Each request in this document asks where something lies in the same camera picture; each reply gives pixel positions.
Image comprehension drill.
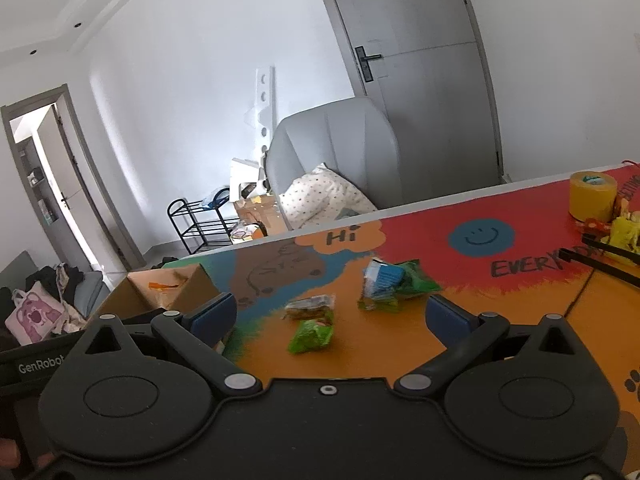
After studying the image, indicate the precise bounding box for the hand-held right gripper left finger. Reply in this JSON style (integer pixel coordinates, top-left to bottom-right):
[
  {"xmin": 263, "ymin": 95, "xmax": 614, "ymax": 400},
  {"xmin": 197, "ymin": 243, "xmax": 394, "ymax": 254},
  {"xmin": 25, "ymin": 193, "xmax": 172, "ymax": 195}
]
[{"xmin": 75, "ymin": 291, "xmax": 263, "ymax": 401}]

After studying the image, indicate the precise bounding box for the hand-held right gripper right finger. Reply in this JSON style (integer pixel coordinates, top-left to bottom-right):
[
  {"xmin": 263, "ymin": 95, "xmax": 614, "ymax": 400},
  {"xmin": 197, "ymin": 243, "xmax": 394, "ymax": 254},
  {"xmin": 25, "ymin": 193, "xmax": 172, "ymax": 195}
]
[{"xmin": 394, "ymin": 293, "xmax": 588, "ymax": 401}]

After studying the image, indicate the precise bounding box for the cardboard box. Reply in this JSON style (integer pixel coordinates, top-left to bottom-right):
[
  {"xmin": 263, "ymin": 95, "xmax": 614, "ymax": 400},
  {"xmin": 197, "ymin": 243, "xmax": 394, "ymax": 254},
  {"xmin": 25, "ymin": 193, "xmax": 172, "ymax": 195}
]
[{"xmin": 87, "ymin": 264, "xmax": 223, "ymax": 326}]

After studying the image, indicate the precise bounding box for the green snack packet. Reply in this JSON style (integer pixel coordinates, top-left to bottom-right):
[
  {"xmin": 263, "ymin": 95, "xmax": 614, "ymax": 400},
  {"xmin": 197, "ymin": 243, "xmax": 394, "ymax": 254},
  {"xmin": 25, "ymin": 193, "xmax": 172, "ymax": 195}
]
[
  {"xmin": 357, "ymin": 259, "xmax": 443, "ymax": 312},
  {"xmin": 286, "ymin": 317, "xmax": 335, "ymax": 355}
]

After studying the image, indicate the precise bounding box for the person's left hand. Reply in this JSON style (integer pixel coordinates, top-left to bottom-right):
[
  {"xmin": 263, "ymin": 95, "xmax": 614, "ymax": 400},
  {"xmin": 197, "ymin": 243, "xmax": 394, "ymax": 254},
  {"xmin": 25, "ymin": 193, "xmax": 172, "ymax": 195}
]
[{"xmin": 0, "ymin": 437, "xmax": 55, "ymax": 476}]

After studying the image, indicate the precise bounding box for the pink printed tote bag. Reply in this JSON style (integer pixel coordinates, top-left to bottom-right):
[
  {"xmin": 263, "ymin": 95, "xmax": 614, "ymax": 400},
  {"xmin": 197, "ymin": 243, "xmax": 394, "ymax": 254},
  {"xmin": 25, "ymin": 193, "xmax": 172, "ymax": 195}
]
[{"xmin": 5, "ymin": 280, "xmax": 68, "ymax": 346}]

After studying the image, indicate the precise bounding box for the blue snack packet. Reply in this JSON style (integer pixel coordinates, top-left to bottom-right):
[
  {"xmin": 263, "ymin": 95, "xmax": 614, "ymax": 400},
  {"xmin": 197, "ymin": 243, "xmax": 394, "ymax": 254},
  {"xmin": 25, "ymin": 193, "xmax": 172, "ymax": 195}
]
[{"xmin": 361, "ymin": 257, "xmax": 406, "ymax": 301}]

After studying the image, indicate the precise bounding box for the brown nut bar packet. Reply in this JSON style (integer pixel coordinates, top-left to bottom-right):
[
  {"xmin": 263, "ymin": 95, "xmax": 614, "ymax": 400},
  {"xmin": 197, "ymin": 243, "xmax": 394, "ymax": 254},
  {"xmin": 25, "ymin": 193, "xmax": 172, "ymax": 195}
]
[{"xmin": 284, "ymin": 294, "xmax": 337, "ymax": 322}]

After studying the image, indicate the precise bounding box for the dark clothes pile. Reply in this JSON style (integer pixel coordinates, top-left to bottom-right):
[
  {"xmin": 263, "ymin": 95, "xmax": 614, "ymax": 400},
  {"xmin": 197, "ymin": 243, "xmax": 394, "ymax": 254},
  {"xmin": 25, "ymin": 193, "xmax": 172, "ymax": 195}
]
[{"xmin": 25, "ymin": 262, "xmax": 86, "ymax": 311}]

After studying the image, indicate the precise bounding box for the grey sofa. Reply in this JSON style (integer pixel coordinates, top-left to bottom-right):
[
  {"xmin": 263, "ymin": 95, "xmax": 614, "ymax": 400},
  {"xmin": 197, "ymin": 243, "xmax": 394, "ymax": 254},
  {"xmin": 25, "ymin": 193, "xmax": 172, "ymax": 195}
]
[{"xmin": 0, "ymin": 250, "xmax": 111, "ymax": 321}]

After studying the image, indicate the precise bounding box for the colourful printed table mat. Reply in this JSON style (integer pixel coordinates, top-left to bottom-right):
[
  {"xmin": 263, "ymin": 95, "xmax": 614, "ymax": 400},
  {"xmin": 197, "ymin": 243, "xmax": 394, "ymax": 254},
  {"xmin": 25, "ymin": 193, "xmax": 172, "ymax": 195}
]
[{"xmin": 162, "ymin": 162, "xmax": 640, "ymax": 476}]

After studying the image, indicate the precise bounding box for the brown cardboard carton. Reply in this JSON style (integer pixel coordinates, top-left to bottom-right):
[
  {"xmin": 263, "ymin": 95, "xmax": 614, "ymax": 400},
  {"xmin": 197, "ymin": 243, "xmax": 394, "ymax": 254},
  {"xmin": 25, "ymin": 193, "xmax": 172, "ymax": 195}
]
[{"xmin": 232, "ymin": 195, "xmax": 291, "ymax": 238}]

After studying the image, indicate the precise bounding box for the black metal rack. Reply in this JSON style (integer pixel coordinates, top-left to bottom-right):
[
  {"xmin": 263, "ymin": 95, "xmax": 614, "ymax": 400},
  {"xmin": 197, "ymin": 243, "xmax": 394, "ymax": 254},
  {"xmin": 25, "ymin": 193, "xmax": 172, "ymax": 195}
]
[{"xmin": 167, "ymin": 187, "xmax": 236, "ymax": 256}]

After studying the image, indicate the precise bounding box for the blue bag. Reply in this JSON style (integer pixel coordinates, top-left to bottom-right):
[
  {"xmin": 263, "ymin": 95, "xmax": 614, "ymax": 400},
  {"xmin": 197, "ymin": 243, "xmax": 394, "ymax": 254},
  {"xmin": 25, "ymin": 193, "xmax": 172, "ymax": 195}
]
[{"xmin": 201, "ymin": 187, "xmax": 231, "ymax": 209}]

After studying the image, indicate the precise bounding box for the black folded tripod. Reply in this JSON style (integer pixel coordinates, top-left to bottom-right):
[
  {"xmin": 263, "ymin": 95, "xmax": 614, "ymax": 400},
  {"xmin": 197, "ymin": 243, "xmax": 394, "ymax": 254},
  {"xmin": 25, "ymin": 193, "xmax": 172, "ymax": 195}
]
[{"xmin": 557, "ymin": 232, "xmax": 640, "ymax": 288}]

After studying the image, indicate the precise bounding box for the dotted white pillow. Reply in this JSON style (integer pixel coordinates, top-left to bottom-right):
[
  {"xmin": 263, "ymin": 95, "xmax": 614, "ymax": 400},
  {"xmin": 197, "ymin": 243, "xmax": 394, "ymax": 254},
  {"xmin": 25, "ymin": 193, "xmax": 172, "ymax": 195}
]
[{"xmin": 277, "ymin": 162, "xmax": 378, "ymax": 231}]

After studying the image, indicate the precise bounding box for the yellow tape roll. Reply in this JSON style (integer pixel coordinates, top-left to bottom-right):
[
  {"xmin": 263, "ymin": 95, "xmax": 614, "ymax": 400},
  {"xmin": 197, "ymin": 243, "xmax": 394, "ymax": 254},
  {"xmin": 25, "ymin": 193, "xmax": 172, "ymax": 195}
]
[{"xmin": 569, "ymin": 171, "xmax": 617, "ymax": 223}]

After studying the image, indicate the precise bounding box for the grey interior door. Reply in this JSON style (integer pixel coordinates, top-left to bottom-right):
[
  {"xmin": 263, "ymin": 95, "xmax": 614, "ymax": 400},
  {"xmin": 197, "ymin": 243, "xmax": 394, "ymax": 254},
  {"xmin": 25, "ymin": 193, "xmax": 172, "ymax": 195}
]
[{"xmin": 0, "ymin": 85, "xmax": 146, "ymax": 273}]

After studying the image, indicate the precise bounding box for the yellow clip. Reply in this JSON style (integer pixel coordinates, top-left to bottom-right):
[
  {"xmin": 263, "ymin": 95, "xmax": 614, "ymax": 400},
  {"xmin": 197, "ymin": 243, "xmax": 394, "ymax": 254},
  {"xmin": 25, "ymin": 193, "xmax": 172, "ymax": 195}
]
[{"xmin": 602, "ymin": 210, "xmax": 640, "ymax": 253}]

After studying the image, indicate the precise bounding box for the grey armchair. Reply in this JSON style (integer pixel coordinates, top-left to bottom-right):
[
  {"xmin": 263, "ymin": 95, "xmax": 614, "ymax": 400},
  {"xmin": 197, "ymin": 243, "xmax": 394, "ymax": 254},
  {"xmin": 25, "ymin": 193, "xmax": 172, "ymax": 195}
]
[{"xmin": 265, "ymin": 96, "xmax": 401, "ymax": 231}]

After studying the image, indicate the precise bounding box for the white board with holes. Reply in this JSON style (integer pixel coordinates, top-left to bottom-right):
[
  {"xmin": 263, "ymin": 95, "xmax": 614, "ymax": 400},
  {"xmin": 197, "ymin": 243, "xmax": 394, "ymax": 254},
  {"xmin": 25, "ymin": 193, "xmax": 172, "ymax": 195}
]
[{"xmin": 231, "ymin": 66, "xmax": 277, "ymax": 196}]

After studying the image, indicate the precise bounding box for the black cable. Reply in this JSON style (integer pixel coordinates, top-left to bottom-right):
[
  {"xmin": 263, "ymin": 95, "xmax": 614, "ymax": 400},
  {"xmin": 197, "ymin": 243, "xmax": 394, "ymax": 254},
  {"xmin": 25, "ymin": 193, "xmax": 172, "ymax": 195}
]
[{"xmin": 564, "ymin": 265, "xmax": 598, "ymax": 318}]

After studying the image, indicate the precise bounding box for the wall shelf unit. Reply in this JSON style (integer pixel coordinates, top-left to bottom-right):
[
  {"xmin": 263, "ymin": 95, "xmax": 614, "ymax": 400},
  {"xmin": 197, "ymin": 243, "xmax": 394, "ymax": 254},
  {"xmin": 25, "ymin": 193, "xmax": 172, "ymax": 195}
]
[{"xmin": 17, "ymin": 140, "xmax": 61, "ymax": 226}]

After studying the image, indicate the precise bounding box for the black door handle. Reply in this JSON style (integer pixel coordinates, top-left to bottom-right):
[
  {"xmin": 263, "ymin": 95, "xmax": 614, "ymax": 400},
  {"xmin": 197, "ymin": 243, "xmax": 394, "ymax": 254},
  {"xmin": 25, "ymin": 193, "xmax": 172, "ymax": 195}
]
[{"xmin": 354, "ymin": 46, "xmax": 383, "ymax": 84}]

